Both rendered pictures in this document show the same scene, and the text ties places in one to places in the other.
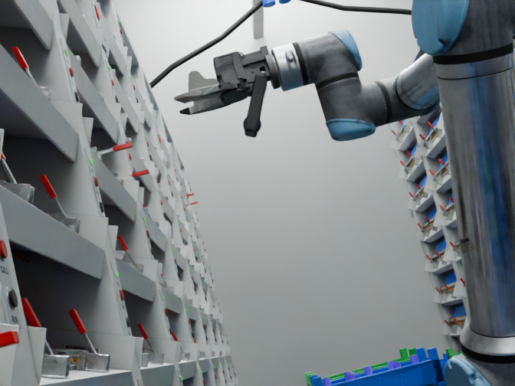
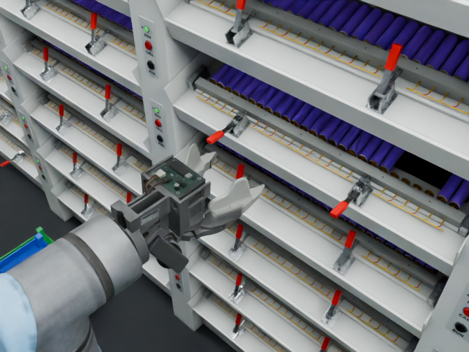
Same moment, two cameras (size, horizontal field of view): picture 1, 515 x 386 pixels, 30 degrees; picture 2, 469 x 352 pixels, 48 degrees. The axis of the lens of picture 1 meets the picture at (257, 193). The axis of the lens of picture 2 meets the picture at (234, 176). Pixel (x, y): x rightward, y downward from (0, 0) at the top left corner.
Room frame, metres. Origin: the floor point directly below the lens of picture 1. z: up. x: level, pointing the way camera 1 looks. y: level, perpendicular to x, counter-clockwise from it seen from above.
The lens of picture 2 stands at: (2.25, -0.29, 1.52)
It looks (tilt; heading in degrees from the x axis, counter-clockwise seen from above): 44 degrees down; 134
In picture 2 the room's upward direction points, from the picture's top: straight up
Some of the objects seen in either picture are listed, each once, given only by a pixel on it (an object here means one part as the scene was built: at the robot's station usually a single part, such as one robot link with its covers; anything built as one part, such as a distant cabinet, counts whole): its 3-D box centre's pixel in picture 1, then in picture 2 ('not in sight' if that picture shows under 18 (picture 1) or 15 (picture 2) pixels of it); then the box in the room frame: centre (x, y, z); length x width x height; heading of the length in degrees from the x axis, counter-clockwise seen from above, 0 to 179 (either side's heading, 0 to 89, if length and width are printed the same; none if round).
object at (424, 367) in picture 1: (374, 377); not in sight; (2.40, -0.17, 0.36); 0.30 x 0.20 x 0.08; 92
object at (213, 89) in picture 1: (221, 89); not in sight; (1.84, 0.02, 1.01); 0.09 x 0.05 x 0.02; 112
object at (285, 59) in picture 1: (285, 67); (105, 252); (1.88, -0.12, 1.03); 0.10 x 0.05 x 0.09; 1
